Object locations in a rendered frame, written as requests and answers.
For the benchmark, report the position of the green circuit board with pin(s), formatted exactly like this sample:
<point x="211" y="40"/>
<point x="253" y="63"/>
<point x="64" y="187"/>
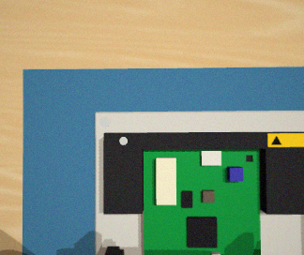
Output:
<point x="201" y="202"/>

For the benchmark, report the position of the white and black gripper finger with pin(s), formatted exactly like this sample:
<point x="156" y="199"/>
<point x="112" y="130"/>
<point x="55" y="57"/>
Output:
<point x="114" y="251"/>

